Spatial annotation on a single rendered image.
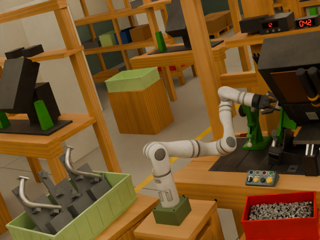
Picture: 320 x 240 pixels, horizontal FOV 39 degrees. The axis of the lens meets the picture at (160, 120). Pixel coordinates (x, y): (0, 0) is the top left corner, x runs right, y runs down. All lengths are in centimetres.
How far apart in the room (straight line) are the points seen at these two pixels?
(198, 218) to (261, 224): 36
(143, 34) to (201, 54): 531
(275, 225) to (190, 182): 65
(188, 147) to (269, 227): 54
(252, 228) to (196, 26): 130
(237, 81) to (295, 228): 118
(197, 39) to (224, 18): 877
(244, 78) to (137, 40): 549
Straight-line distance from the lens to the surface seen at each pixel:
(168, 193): 220
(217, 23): 1126
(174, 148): 222
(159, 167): 214
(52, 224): 253
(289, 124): 235
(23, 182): 254
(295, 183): 228
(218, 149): 237
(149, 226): 231
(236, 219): 332
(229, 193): 240
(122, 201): 262
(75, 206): 262
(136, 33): 817
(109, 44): 868
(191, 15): 279
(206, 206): 233
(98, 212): 249
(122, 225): 252
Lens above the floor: 204
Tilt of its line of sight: 19 degrees down
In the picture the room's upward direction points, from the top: 16 degrees counter-clockwise
